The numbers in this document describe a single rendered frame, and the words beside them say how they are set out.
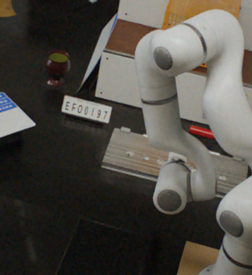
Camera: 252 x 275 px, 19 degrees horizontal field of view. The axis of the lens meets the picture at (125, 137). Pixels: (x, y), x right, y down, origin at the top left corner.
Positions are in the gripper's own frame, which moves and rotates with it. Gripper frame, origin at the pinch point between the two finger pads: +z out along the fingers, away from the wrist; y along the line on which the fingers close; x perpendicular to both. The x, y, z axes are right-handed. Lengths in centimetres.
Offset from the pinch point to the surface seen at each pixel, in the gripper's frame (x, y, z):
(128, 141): -16.3, 11.2, 19.3
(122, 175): -14.9, 16.9, 7.2
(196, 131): 4.1, 9.5, 35.9
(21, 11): -73, 0, 86
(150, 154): -8.5, 12.1, 15.6
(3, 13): -78, 1, 81
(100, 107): -28.5, 7.4, 30.8
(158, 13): -18, -20, 60
